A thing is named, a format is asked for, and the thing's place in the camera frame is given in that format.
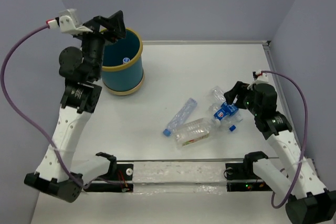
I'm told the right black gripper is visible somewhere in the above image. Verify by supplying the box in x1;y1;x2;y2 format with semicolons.
224;80;260;116

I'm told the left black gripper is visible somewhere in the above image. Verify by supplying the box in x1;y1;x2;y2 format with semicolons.
77;10;127;80

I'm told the red blue label bottle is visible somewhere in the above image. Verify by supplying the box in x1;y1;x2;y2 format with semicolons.
208;103;233;129

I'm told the blue label plastic bottle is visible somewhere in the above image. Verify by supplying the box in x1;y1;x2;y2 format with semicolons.
122;57;131;65

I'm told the crushed blue cap bottle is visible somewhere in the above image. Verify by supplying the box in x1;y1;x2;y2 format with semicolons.
163;98;197;137

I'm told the large clear white-cap bottle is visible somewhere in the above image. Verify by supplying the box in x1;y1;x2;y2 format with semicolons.
173;118;221;147

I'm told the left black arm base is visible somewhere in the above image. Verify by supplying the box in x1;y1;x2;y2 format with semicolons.
84;162;134;193

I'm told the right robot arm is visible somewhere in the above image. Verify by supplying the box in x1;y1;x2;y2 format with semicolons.
224;81;335;223

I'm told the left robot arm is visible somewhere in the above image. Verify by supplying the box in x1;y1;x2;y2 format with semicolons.
24;9;126;202

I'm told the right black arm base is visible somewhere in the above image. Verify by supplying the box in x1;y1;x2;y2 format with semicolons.
223;163;271;192

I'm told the teal round bin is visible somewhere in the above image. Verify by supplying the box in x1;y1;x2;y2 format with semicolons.
101;28;144;96

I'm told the loose blue bottle cap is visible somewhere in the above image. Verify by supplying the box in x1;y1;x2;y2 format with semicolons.
229;125;236;132

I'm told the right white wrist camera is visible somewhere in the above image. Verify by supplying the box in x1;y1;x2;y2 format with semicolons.
247;70;269;90

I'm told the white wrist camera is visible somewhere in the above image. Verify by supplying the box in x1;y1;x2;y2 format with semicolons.
46;8;93;36
247;70;269;90

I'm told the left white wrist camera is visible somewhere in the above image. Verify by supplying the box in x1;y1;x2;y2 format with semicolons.
46;8;93;36

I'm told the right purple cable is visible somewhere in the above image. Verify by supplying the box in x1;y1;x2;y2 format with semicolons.
270;70;308;208

